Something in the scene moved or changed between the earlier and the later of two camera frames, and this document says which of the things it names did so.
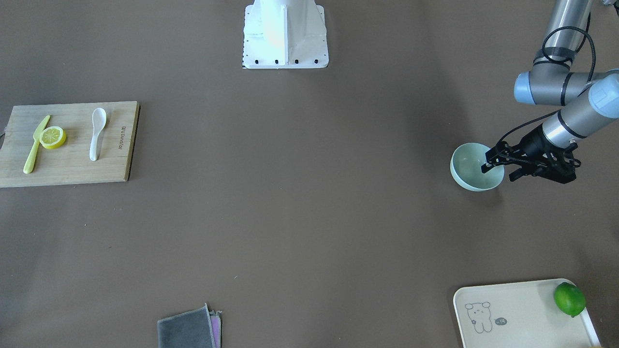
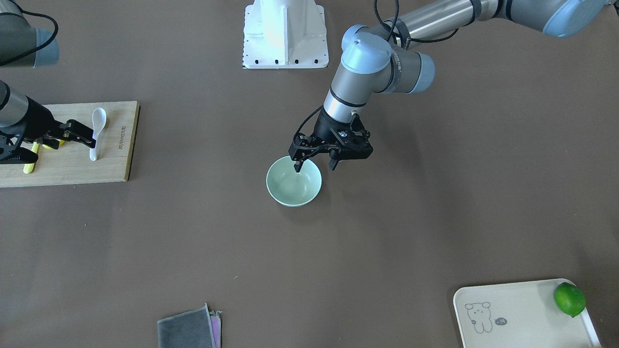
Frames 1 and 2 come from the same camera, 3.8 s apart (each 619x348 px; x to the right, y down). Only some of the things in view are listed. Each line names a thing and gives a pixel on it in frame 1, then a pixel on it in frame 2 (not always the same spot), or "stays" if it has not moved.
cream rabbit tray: (519, 315) stays
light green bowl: (466, 166) to (291, 188)
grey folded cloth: (196, 328) stays
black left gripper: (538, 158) to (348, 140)
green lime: (569, 298) stays
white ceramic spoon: (99, 117) stays
